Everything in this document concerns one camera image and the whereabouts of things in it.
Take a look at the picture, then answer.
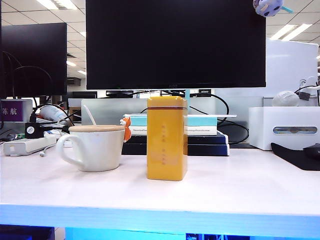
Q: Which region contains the orange fox figurine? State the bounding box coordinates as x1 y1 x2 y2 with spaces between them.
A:
119 116 133 143

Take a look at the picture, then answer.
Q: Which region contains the white partition board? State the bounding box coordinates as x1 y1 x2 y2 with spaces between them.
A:
265 38 320 108

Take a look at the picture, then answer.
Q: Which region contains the teal book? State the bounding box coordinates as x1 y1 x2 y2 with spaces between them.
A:
129 116 218 127

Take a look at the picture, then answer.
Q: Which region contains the thin navy book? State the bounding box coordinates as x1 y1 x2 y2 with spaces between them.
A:
124 131 229 145

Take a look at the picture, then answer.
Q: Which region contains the purple plush toy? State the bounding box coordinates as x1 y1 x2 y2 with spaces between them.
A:
252 0 294 17

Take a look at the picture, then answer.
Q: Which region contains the black computer mouse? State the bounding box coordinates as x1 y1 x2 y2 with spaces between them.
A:
302 143 320 158

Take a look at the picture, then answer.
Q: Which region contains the white box with slot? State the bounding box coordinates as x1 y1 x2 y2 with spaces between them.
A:
248 106 320 151

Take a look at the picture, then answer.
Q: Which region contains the black mouse pad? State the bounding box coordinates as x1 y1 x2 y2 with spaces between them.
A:
271 142 320 172

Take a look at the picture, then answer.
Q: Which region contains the ceiling light panel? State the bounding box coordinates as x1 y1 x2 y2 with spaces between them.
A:
269 23 313 41
36 0 78 11

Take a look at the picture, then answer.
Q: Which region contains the white usb cable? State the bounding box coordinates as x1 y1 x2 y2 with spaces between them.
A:
39 146 55 158

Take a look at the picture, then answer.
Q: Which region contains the frosted glass panel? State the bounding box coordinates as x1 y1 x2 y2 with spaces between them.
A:
80 97 218 126

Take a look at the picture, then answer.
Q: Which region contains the white power strip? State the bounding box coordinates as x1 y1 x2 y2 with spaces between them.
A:
2 135 58 157

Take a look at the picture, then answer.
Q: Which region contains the white crumpled ball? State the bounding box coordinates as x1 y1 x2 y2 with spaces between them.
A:
271 90 300 108

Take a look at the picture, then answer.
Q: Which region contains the white spoon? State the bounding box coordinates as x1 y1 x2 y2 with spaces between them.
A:
82 104 98 126

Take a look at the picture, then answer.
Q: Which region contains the white ceramic mug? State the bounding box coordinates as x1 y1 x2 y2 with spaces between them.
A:
56 128 126 173

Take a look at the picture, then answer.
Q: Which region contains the large black monitor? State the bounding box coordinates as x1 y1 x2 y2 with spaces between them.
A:
85 0 267 90

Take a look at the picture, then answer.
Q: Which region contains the white tube bottle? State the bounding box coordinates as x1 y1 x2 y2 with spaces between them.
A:
39 104 68 122

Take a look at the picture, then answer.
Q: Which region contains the white book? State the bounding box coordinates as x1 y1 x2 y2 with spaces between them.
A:
130 125 218 136

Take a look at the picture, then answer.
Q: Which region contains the yellow tin box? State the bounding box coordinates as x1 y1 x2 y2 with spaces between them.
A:
146 95 189 182

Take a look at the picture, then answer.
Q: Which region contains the black cable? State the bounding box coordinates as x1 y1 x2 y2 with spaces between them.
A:
216 120 250 146
189 93 231 117
1 50 55 100

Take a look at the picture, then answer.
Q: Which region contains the small black monitor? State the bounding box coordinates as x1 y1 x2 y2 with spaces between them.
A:
1 22 68 99

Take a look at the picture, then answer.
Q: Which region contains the wooden mug lid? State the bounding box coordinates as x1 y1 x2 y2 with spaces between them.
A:
68 124 126 133

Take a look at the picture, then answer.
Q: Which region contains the black adapter plug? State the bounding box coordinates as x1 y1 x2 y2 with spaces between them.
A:
298 91 312 102

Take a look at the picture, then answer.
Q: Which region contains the black cube charger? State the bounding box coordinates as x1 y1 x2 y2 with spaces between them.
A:
24 122 45 140

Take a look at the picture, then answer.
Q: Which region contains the purple name sign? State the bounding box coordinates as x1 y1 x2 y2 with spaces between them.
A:
0 99 34 123

